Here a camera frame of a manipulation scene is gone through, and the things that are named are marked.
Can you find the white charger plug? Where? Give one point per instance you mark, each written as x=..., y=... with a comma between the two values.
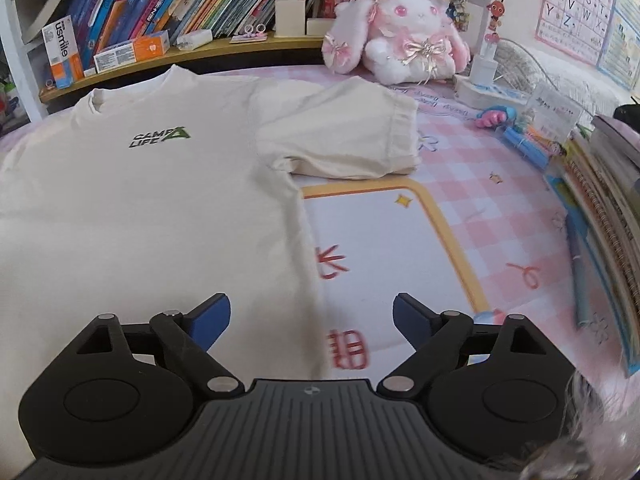
x=483, y=65

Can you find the pink checked cartoon desk mat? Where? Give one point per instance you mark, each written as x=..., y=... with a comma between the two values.
x=400, y=240

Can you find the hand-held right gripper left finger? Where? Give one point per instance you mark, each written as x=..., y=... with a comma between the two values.
x=212, y=318

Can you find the pink and white plush bunny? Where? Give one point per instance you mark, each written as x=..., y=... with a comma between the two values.
x=415, y=20

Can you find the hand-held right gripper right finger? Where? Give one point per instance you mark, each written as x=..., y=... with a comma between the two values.
x=409, y=318

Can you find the pink scissors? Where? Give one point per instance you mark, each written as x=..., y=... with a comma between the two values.
x=249, y=32

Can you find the small white packet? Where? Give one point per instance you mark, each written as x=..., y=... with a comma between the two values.
x=195, y=39

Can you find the pink and blue hand toy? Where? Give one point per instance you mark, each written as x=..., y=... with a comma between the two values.
x=495, y=116

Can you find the wooden bookshelf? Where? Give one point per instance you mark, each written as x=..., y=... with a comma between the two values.
x=200, y=55

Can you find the white knitted cloth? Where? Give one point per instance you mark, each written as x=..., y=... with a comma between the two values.
x=530, y=62

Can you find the alphabet wall poster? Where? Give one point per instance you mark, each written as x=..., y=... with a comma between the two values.
x=585, y=5

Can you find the beige t-shirt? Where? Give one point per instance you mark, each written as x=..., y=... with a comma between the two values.
x=150, y=210

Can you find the stack of spiral notebooks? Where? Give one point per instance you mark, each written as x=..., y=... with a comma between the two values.
x=610, y=200

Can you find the deer wall sticker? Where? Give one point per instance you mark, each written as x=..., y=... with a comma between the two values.
x=496, y=7

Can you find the small beige box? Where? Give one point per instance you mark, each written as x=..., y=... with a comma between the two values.
x=320, y=26

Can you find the person's fuzzy right sleeve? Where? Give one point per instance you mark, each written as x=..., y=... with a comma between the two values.
x=585, y=440

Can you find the orange and white flat box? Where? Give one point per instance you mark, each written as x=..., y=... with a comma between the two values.
x=130, y=52

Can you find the light blue pen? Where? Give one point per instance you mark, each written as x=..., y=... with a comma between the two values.
x=580, y=280

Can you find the white and orange tall box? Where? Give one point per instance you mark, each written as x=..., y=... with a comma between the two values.
x=62, y=52

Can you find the beige pen holder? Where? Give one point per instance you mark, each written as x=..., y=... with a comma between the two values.
x=290, y=16

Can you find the white power strip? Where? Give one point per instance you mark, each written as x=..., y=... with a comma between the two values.
x=490, y=94

